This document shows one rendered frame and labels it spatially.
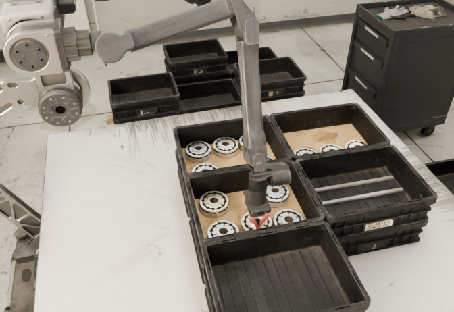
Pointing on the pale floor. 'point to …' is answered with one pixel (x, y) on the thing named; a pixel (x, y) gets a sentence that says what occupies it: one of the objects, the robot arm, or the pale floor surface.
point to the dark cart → (403, 64)
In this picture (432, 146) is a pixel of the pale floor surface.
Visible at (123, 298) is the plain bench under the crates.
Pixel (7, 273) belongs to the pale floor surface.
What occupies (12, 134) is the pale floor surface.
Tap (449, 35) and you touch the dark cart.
